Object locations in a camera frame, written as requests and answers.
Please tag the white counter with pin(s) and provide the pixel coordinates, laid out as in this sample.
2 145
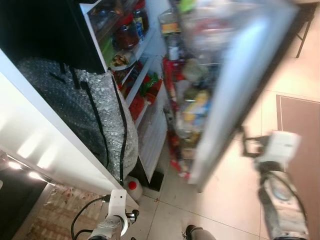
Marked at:
45 135

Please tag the dark jar with red lid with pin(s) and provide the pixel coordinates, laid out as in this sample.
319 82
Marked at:
141 17

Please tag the red snack packet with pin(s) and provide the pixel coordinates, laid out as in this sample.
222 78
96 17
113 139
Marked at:
151 86

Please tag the jar of red preserve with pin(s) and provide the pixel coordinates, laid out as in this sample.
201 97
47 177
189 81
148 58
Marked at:
127 34

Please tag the black and white fridge cabinet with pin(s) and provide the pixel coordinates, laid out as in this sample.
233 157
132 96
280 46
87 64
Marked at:
45 30

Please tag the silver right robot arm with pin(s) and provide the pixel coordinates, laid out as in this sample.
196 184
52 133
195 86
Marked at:
282 205

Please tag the white fridge door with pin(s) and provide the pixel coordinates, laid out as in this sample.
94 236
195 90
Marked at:
240 95

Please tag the bubble wrap bundle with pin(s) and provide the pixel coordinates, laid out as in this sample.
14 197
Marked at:
75 105

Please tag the patterned beige rug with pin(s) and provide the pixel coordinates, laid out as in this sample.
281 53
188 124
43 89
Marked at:
60 212

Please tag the black folding chair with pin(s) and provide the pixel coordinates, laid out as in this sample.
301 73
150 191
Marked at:
306 25

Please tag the white bottle with red cap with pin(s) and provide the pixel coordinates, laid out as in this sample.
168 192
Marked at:
133 188

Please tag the bowl of food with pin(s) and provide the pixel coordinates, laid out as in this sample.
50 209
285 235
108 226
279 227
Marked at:
121 61

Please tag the dark bordered floor mat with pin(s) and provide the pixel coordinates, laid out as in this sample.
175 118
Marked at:
300 150

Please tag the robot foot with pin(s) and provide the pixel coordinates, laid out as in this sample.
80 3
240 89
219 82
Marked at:
199 233

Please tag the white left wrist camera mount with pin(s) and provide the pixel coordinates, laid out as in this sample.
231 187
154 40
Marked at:
118 205

